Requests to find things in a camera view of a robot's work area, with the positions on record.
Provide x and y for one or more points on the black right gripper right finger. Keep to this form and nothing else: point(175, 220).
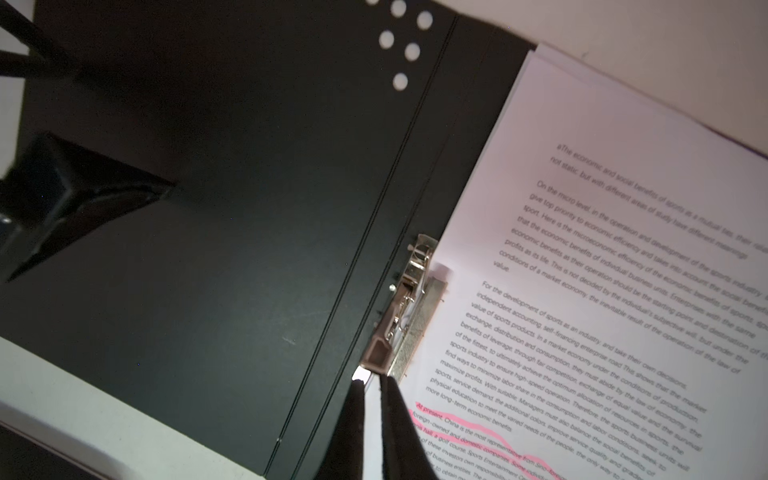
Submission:
point(404, 458)

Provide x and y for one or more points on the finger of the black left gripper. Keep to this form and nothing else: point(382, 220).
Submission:
point(57, 192)
point(46, 58)

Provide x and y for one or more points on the metal folder clip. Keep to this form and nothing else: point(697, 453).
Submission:
point(402, 326)

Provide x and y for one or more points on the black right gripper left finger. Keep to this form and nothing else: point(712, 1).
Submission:
point(344, 457)

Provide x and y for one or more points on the black file folder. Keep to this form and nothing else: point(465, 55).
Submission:
point(213, 333)

